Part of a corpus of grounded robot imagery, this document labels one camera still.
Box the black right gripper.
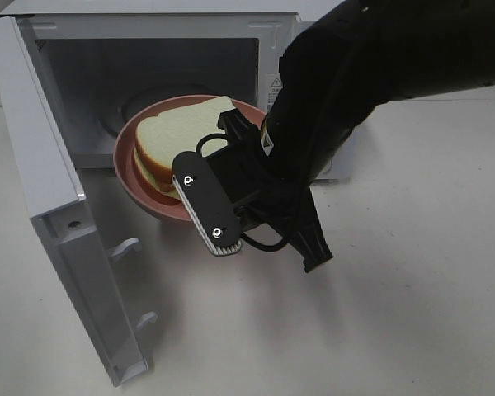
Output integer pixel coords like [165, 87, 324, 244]
[208, 109, 333, 273]

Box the white microwave oven body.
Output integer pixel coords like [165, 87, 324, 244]
[0, 1, 309, 168]

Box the white microwave door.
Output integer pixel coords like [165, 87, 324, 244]
[0, 16, 149, 387]

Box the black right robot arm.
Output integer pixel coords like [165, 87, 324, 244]
[200, 1, 495, 271]

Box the pink round plate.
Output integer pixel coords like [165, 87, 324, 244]
[113, 95, 266, 224]

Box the toast sandwich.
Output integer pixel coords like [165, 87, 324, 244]
[132, 97, 235, 205]

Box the white warning label sticker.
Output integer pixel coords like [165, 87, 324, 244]
[264, 73, 282, 108]

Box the black camera cable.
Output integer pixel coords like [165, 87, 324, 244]
[196, 134, 285, 252]

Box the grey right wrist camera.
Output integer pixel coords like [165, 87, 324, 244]
[172, 151, 242, 257]

